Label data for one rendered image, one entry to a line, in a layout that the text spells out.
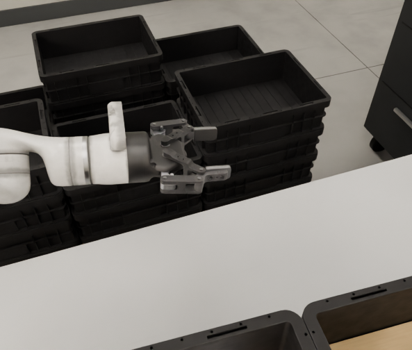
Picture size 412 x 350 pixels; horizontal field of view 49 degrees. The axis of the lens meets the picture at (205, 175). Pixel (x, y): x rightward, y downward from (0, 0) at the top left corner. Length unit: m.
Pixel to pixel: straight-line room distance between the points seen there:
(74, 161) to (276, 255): 0.41
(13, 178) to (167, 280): 0.32
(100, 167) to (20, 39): 2.43
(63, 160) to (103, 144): 0.06
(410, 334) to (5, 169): 0.57
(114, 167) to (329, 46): 2.33
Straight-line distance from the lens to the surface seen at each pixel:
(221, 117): 1.45
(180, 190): 0.64
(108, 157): 0.64
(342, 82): 2.56
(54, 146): 0.66
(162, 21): 3.03
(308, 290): 0.82
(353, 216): 0.94
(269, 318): 0.53
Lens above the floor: 1.40
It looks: 46 degrees down
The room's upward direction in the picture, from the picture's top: straight up
